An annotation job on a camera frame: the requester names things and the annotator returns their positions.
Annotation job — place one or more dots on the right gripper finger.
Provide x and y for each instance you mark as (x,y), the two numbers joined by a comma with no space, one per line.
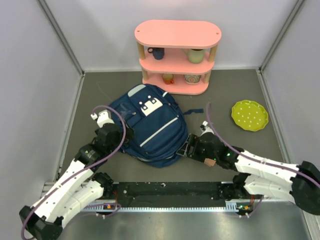
(192,139)
(186,150)

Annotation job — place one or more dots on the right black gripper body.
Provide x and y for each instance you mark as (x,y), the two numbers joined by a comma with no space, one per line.
(202,153)

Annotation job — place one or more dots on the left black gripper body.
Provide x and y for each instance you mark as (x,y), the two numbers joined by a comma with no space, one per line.
(119,139)

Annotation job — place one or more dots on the navy blue backpack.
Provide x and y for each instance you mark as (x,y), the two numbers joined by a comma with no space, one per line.
(159,124)

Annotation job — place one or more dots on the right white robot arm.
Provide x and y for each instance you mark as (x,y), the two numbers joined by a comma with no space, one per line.
(295,183)

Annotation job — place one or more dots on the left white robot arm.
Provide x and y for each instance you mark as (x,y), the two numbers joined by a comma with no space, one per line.
(80,185)

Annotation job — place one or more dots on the tan leather wallet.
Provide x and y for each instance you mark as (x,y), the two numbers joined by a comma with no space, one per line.
(209,162)

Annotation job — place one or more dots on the green polka dot plate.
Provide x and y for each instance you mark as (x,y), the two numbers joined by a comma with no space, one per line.
(249,115)

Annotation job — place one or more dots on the patterned ceramic bowl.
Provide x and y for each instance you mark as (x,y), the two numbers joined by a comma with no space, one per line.
(192,79)

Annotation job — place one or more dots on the orange cup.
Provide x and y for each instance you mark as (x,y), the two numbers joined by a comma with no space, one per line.
(168,78)

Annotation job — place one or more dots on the pale green mug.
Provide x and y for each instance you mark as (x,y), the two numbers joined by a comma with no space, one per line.
(194,56)

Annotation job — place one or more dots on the dark blue mug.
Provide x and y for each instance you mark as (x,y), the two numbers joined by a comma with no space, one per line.
(157,52)

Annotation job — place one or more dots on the pink three-tier shelf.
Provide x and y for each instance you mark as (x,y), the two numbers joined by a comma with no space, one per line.
(173,36)

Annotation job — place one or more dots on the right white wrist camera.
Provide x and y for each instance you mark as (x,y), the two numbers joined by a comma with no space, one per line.
(206,129)

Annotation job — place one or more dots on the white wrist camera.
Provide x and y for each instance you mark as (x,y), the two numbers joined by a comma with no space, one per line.
(102,118)
(206,129)

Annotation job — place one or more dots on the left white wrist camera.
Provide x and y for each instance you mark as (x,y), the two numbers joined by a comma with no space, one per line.
(102,118)

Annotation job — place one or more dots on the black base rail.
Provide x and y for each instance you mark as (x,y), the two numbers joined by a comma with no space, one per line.
(173,194)

